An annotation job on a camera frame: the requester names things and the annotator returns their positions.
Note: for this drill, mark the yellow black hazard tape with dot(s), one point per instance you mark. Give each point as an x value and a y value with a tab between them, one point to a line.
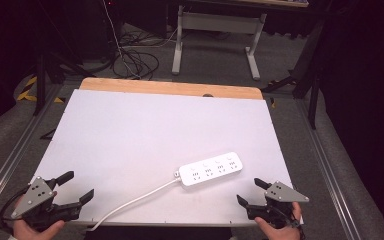
30	90

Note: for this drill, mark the aluminium floor rail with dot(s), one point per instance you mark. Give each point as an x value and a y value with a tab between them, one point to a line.
11	160
330	170

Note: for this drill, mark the person's right hand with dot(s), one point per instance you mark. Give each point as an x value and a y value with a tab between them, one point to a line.
280	230

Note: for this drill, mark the white board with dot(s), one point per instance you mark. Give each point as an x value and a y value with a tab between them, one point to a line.
146	140

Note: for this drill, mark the white metal desk frame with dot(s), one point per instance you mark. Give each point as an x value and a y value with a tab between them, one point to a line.
218	33

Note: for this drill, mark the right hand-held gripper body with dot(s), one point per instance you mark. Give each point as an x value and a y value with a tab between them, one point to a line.
278	200

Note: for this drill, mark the white power strip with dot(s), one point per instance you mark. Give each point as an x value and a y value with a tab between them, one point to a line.
210	168

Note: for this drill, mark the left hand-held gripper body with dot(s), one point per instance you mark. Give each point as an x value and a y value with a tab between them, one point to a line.
33	197

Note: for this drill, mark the black tripod stand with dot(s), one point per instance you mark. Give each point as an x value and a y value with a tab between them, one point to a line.
51	56

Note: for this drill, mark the person's left hand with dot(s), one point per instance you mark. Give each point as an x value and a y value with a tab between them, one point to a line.
36	229

